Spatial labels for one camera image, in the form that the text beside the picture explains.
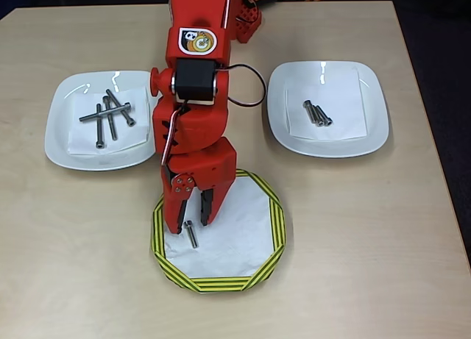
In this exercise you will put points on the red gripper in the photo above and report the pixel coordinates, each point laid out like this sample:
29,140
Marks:
215,166

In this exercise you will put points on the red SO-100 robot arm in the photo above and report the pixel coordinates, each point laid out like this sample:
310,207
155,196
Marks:
184,8

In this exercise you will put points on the yellow green striped paper bowl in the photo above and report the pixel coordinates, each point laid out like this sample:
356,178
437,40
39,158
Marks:
277,225

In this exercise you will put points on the white square plate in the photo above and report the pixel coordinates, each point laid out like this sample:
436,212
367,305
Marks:
377,114
59,140

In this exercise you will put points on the white paper napkin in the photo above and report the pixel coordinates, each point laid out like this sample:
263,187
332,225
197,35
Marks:
346,107

